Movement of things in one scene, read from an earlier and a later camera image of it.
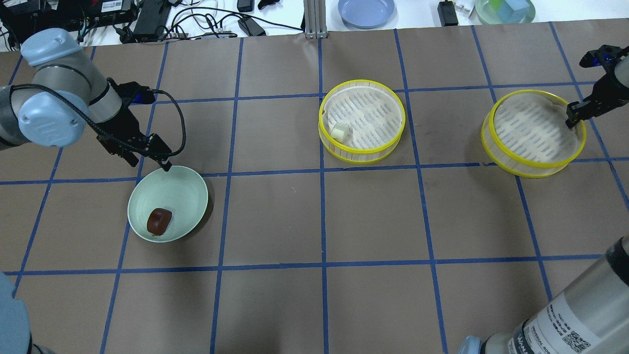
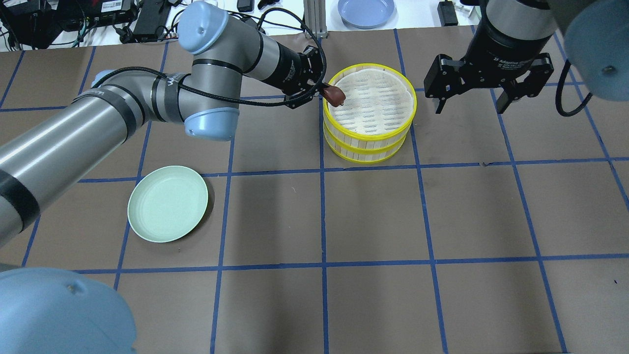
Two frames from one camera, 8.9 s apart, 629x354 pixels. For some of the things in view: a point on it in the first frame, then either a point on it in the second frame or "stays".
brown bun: (157, 221) → (334, 95)
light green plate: (180, 190) stays
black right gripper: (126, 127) → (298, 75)
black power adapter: (447, 14) stays
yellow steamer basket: (525, 134) → (373, 124)
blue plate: (365, 14) stays
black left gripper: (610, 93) → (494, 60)
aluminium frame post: (315, 23) stays
